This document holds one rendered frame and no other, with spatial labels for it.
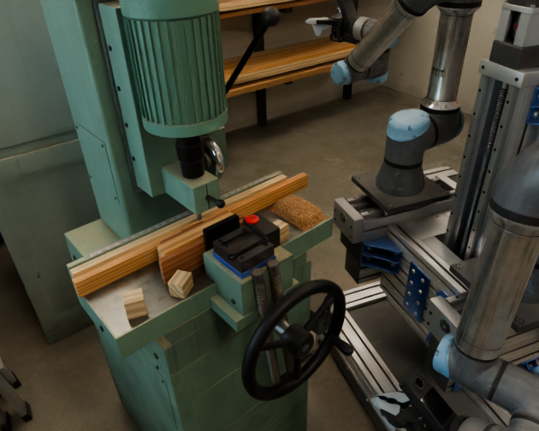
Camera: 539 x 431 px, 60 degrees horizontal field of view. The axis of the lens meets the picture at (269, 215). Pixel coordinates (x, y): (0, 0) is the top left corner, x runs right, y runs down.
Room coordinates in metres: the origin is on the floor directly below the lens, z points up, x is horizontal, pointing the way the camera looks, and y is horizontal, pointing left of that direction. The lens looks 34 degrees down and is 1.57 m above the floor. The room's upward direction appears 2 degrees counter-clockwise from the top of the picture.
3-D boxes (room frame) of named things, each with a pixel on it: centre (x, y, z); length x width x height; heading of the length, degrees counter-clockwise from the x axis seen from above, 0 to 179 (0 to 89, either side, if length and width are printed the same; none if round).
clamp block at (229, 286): (0.77, 0.05, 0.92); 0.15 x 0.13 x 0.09; 130
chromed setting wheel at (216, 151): (1.10, 0.15, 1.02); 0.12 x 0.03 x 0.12; 40
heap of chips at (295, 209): (1.01, -0.07, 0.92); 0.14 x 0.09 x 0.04; 40
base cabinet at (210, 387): (1.01, 0.25, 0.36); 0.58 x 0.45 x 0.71; 40
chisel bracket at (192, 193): (0.94, 0.18, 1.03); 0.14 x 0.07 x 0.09; 40
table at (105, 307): (0.84, 0.10, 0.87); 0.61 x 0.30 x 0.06; 130
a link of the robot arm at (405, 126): (1.28, -0.42, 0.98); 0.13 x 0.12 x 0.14; 124
